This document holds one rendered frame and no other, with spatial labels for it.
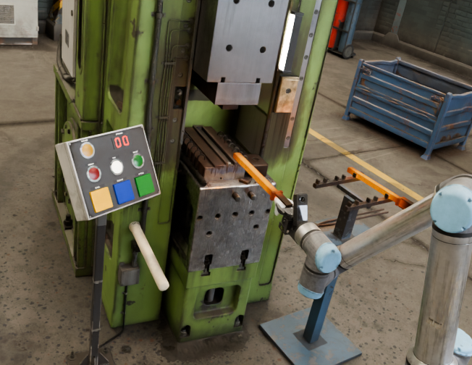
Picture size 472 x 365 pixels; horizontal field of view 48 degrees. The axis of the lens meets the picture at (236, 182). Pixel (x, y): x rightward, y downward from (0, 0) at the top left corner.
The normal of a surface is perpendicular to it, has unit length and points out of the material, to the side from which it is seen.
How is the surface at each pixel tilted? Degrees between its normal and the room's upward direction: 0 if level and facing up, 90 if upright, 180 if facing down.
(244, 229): 90
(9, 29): 90
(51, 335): 0
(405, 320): 0
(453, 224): 82
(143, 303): 90
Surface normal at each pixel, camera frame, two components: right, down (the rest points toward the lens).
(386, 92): -0.76, 0.17
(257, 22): 0.41, 0.48
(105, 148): 0.73, -0.08
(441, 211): -0.58, 0.16
